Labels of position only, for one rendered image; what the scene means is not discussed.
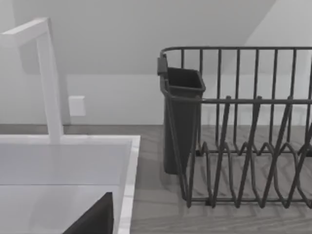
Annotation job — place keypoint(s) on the white sink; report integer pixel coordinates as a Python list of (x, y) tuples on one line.
[(63, 168)]

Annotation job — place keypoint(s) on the dark grey cutlery holder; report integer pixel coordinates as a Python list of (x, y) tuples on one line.
[(181, 117)]

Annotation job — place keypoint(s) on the white wall socket plate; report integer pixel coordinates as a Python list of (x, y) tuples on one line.
[(76, 106)]

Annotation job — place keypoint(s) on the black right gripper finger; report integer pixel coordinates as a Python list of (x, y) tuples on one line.
[(100, 217)]

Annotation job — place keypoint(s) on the tall white tap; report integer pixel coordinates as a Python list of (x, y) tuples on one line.
[(48, 80)]

